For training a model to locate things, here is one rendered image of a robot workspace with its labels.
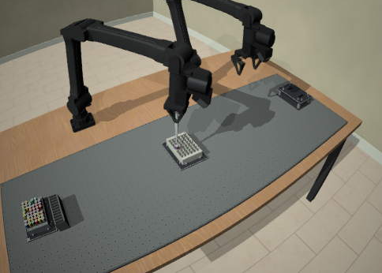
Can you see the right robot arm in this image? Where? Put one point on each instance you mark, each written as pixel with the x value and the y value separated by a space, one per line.
pixel 182 74

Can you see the grey curved work surface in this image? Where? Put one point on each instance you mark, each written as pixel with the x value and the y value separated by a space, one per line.
pixel 126 198

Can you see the white grid rack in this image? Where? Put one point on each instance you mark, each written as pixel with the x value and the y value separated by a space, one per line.
pixel 187 148

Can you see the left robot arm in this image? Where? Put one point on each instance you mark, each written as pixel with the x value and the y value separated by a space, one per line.
pixel 248 15

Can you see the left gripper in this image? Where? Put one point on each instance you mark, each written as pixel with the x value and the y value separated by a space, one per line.
pixel 240 52

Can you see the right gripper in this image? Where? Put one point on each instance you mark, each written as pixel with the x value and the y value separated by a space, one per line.
pixel 170 106

